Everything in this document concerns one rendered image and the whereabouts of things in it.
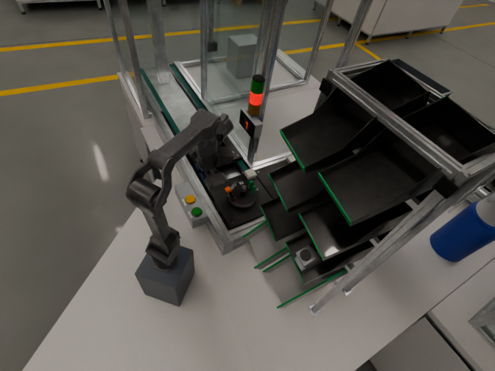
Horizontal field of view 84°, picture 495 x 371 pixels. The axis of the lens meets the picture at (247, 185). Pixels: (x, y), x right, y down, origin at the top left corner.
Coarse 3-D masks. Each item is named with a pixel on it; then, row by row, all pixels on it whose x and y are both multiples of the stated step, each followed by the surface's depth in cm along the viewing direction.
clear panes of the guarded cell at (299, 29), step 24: (144, 0) 165; (168, 0) 171; (192, 0) 178; (288, 0) 201; (312, 0) 182; (120, 24) 140; (144, 24) 174; (168, 24) 181; (192, 24) 189; (288, 24) 208; (312, 24) 188; (120, 48) 166; (144, 48) 184; (168, 48) 192; (192, 48) 201; (288, 48) 217
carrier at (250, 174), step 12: (228, 180) 128; (240, 180) 128; (252, 180) 129; (216, 192) 122; (240, 192) 118; (252, 192) 121; (264, 192) 126; (228, 204) 119; (240, 204) 118; (252, 204) 118; (228, 216) 115; (240, 216) 116; (252, 216) 117
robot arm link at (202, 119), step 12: (192, 120) 70; (204, 120) 70; (216, 120) 71; (180, 132) 67; (192, 132) 67; (204, 132) 70; (168, 144) 63; (180, 144) 64; (192, 144) 68; (156, 156) 60; (168, 156) 60; (180, 156) 65; (144, 168) 62; (168, 168) 61; (132, 180) 62; (168, 180) 62; (168, 192) 62; (156, 204) 60
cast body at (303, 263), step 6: (306, 246) 77; (300, 252) 76; (306, 252) 75; (312, 252) 76; (294, 258) 79; (300, 258) 76; (306, 258) 74; (312, 258) 75; (318, 258) 77; (300, 264) 78; (306, 264) 75; (312, 264) 77; (306, 270) 79
